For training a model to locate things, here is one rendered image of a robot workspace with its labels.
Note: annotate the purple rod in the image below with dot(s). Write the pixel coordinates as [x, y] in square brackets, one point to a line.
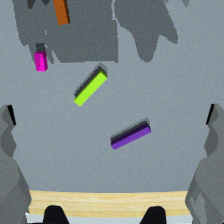
[130, 136]

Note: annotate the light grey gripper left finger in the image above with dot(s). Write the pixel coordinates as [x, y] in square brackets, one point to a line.
[15, 197]

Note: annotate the lime green rod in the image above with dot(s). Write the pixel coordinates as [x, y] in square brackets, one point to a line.
[90, 88]

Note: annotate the orange rod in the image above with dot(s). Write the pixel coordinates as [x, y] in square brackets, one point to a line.
[61, 12]

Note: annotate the magenta rod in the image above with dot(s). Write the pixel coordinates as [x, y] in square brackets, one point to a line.
[41, 61]

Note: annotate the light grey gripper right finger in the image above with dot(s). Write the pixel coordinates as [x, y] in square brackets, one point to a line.
[205, 196]

